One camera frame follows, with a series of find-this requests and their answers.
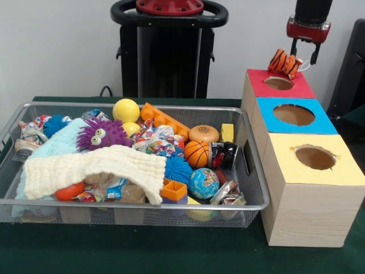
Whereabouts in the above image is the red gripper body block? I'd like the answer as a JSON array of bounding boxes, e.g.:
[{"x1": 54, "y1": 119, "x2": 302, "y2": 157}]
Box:
[{"x1": 286, "y1": 16, "x2": 331, "y2": 45}]

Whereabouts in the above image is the striped tiger toy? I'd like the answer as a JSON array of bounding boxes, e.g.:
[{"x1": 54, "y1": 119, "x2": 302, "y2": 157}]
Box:
[{"x1": 268, "y1": 49, "x2": 310, "y2": 80}]

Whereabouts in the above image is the cream waffle cloth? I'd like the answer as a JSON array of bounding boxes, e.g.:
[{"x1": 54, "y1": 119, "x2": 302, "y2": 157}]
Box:
[{"x1": 23, "y1": 144, "x2": 168, "y2": 205}]

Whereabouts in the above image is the wooden box with three holes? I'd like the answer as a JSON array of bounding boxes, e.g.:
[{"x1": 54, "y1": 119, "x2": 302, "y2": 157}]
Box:
[{"x1": 241, "y1": 69, "x2": 365, "y2": 248}]

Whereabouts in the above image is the shallow clear mesh bin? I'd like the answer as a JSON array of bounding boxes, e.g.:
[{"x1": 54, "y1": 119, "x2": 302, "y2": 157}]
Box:
[{"x1": 0, "y1": 102, "x2": 270, "y2": 229}]

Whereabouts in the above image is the black panel on stand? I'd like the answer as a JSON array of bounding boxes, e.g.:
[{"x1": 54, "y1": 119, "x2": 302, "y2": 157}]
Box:
[{"x1": 331, "y1": 19, "x2": 365, "y2": 129}]

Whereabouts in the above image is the tan orange ball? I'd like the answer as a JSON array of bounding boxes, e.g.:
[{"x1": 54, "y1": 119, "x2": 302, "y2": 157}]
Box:
[{"x1": 189, "y1": 125, "x2": 220, "y2": 143}]

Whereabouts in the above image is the orange basketball toy ball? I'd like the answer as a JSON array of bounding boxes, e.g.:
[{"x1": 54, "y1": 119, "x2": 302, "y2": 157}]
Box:
[{"x1": 184, "y1": 140, "x2": 212, "y2": 170}]

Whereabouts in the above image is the blue patterned ball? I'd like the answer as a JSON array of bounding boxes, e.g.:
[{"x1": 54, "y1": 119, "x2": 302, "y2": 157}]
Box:
[{"x1": 189, "y1": 168, "x2": 220, "y2": 200}]

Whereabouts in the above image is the large blue spiky ball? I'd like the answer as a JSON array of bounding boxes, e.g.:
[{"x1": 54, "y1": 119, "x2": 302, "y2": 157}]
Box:
[{"x1": 164, "y1": 155, "x2": 193, "y2": 184}]

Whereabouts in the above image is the plain yellow ball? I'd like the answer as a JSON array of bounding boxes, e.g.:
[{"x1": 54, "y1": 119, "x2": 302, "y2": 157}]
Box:
[{"x1": 112, "y1": 98, "x2": 141, "y2": 124}]

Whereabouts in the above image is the long orange building block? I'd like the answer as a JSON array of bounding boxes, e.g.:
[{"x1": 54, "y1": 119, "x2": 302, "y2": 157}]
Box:
[{"x1": 160, "y1": 180, "x2": 188, "y2": 205}]

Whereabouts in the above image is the purple spiky ball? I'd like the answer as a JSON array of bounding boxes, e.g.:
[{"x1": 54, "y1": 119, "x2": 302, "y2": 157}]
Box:
[{"x1": 76, "y1": 118, "x2": 132, "y2": 152}]

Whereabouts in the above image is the dark green table cloth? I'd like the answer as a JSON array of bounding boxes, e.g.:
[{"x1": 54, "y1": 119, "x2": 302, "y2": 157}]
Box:
[{"x1": 0, "y1": 96, "x2": 365, "y2": 274}]

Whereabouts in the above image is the light blue knitted cloth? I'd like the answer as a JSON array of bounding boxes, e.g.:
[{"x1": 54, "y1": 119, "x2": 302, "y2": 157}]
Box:
[{"x1": 13, "y1": 118, "x2": 92, "y2": 217}]

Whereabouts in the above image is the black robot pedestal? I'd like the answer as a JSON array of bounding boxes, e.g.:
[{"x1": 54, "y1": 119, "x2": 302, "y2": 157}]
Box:
[{"x1": 111, "y1": 0, "x2": 229, "y2": 99}]

